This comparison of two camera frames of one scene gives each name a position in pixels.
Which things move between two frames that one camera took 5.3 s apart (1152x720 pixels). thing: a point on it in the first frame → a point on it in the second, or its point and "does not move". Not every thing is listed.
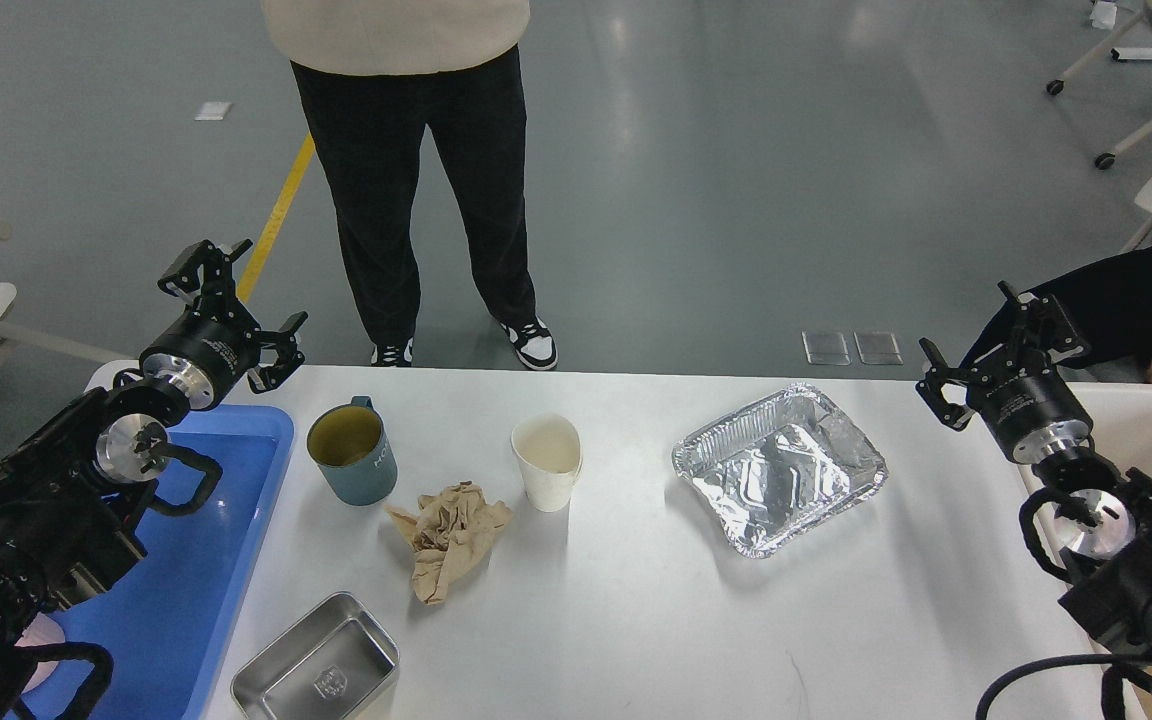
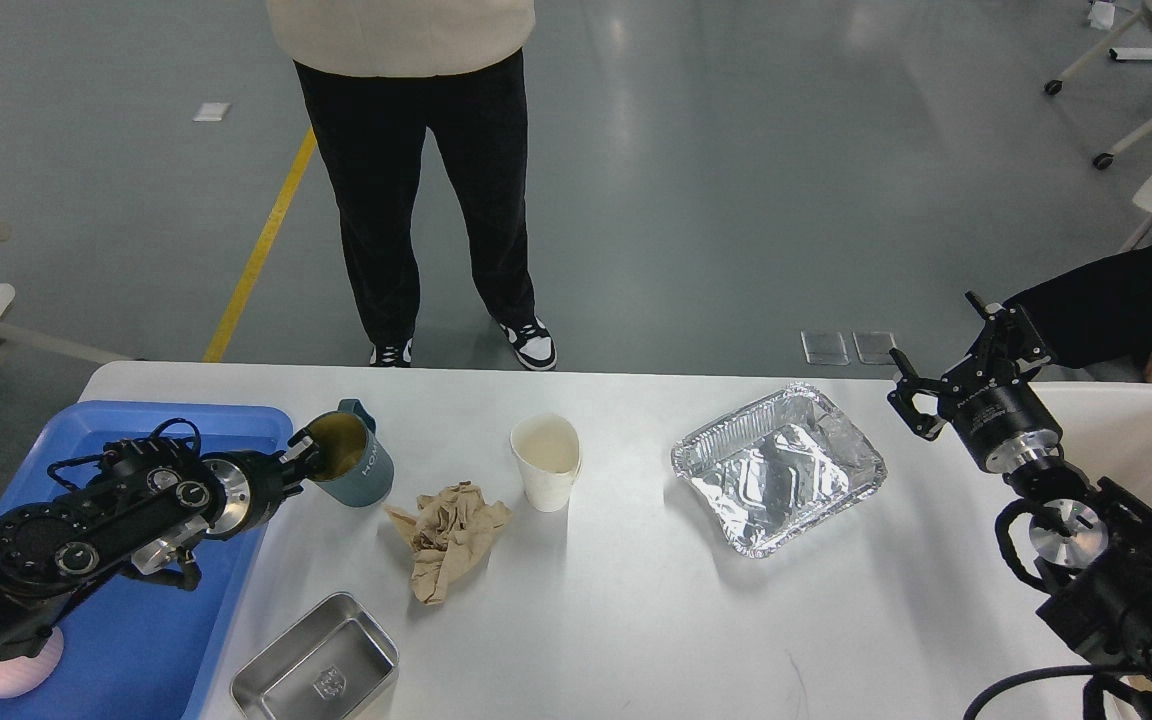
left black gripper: x=204 y=355 → x=246 y=487
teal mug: x=348 y=443 does not move
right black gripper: x=1031 y=409 → x=1001 y=414
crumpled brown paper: x=448 y=535 does not move
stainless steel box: x=328 y=666 does not move
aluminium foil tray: x=780 y=466 does not move
